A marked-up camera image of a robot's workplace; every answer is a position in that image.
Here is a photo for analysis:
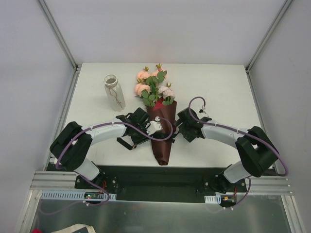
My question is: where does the brown red wrapping paper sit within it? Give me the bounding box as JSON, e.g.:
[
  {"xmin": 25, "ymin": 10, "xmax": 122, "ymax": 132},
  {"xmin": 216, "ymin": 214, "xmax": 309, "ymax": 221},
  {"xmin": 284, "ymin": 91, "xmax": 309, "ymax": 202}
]
[{"xmin": 146, "ymin": 98, "xmax": 177, "ymax": 166}]

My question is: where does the black ribbon with gold print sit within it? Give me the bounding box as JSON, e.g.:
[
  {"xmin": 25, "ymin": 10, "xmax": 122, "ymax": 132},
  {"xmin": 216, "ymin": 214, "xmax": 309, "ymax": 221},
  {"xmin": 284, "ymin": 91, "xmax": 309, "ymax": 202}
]
[{"xmin": 116, "ymin": 128, "xmax": 179, "ymax": 151}]

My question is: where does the pink artificial flower bunch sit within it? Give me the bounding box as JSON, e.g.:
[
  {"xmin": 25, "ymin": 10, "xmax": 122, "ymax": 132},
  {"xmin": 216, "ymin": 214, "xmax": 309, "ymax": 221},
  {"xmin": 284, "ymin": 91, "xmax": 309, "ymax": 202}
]
[{"xmin": 134, "ymin": 63, "xmax": 175, "ymax": 108}]

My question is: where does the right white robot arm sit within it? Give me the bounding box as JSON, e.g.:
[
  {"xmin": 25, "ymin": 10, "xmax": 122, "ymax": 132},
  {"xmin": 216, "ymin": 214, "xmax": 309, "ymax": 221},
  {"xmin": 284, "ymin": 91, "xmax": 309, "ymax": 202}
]
[{"xmin": 175, "ymin": 108, "xmax": 278, "ymax": 194}]

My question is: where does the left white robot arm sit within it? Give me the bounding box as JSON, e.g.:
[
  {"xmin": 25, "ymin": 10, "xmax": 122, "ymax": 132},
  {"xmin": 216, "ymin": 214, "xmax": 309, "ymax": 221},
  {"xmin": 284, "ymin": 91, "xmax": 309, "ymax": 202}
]
[{"xmin": 50, "ymin": 108, "xmax": 149, "ymax": 189}]

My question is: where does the white ribbed ceramic vase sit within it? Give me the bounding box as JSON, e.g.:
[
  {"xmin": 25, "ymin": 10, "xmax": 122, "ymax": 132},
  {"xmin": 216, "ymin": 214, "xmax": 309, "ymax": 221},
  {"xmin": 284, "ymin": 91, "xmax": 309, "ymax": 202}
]
[{"xmin": 104, "ymin": 74, "xmax": 126, "ymax": 112}]

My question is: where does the red object at bottom edge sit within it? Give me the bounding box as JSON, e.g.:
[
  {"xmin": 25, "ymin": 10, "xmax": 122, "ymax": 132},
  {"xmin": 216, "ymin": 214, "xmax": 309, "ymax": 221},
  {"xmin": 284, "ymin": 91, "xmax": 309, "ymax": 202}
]
[{"xmin": 31, "ymin": 228, "xmax": 42, "ymax": 233}]

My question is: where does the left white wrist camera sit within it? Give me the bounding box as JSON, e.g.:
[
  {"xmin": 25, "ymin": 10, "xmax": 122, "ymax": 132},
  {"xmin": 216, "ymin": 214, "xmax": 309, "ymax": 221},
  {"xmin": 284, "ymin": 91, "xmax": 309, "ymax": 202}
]
[{"xmin": 146, "ymin": 116, "xmax": 163, "ymax": 135}]

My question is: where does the right white cable duct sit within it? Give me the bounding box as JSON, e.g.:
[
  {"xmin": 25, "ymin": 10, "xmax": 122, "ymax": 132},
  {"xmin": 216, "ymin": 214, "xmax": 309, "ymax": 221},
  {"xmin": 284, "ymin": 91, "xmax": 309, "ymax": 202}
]
[{"xmin": 204, "ymin": 194, "xmax": 237, "ymax": 204}]

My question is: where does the white cable duct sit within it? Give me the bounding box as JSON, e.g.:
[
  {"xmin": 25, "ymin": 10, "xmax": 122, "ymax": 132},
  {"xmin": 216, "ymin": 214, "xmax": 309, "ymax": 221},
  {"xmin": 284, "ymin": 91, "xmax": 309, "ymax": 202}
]
[
  {"xmin": 41, "ymin": 191, "xmax": 108, "ymax": 202},
  {"xmin": 204, "ymin": 194, "xmax": 237, "ymax": 204}
]

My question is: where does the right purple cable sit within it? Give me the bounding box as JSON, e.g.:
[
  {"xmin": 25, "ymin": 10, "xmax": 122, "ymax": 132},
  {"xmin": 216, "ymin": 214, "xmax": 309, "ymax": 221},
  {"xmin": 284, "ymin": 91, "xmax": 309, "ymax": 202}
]
[{"xmin": 188, "ymin": 97, "xmax": 289, "ymax": 211}]

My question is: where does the left white cable duct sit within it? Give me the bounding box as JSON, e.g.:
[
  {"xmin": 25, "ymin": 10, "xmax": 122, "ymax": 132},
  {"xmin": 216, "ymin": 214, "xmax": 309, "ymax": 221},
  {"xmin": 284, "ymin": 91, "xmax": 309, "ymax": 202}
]
[{"xmin": 41, "ymin": 191, "xmax": 108, "ymax": 202}]

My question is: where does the left aluminium frame post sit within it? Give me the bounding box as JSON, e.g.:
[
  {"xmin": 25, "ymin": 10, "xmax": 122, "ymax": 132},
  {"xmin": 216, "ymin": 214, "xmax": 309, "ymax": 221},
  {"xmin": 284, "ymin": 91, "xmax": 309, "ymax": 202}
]
[{"xmin": 36, "ymin": 0, "xmax": 79, "ymax": 71}]

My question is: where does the aluminium frame post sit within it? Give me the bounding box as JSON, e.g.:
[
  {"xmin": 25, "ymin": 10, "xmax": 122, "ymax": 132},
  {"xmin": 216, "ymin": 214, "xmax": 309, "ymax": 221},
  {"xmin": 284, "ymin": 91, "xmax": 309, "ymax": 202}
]
[
  {"xmin": 36, "ymin": 0, "xmax": 79, "ymax": 71},
  {"xmin": 245, "ymin": 0, "xmax": 296, "ymax": 73}
]

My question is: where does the right aluminium frame post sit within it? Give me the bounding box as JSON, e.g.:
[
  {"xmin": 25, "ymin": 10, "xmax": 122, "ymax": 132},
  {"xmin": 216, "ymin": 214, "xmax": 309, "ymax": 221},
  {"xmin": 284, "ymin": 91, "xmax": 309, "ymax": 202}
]
[{"xmin": 245, "ymin": 0, "xmax": 296, "ymax": 73}]

